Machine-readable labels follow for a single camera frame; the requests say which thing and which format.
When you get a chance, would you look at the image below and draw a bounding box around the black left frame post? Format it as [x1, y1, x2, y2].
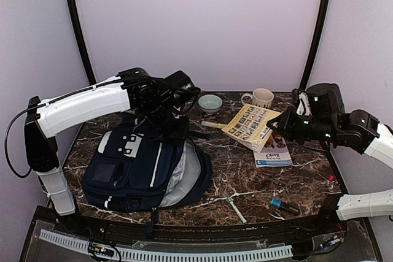
[66, 0, 96, 85]

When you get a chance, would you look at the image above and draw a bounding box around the black front rail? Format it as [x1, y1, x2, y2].
[30, 203, 369, 244]

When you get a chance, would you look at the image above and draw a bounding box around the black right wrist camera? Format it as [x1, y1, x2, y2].
[306, 83, 345, 118]

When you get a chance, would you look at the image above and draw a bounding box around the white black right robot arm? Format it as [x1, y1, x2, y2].
[267, 107, 392, 234]

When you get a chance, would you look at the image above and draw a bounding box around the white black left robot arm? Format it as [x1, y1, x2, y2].
[19, 67, 200, 235]

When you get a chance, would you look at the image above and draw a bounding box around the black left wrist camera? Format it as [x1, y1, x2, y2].
[164, 71, 195, 94]

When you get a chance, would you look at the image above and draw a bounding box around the black right frame post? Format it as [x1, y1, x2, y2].
[299, 0, 329, 90]

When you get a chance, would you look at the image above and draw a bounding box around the light green ceramic bowl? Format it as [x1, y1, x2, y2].
[198, 94, 223, 114]

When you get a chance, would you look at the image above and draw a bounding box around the black frame post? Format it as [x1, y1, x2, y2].
[299, 0, 329, 90]
[66, 0, 96, 85]

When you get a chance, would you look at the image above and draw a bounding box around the navy blue student backpack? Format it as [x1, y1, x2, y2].
[82, 122, 212, 213]

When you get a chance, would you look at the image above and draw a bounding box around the cream ceramic mug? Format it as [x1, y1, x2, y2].
[241, 88, 274, 109]

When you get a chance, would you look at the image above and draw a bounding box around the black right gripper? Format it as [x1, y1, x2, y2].
[268, 105, 338, 145]

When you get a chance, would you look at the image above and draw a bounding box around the pale yellow highlighter marker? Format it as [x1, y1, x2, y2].
[201, 121, 226, 129]

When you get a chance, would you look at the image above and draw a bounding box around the black marker with blue cap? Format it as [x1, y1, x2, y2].
[270, 198, 300, 215]

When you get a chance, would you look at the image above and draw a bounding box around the dog cover picture book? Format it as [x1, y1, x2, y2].
[254, 133, 293, 168]

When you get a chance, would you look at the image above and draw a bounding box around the white slotted cable duct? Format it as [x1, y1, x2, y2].
[39, 229, 293, 261]

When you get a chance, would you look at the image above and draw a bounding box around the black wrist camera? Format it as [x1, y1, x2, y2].
[164, 71, 195, 94]
[306, 83, 345, 118]

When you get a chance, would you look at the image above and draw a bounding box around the yellow paperback book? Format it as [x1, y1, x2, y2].
[222, 104, 281, 153]

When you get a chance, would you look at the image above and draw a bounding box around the white pen with green tip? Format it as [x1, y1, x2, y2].
[225, 191, 247, 225]

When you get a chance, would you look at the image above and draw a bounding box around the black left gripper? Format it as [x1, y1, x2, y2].
[141, 101, 190, 144]

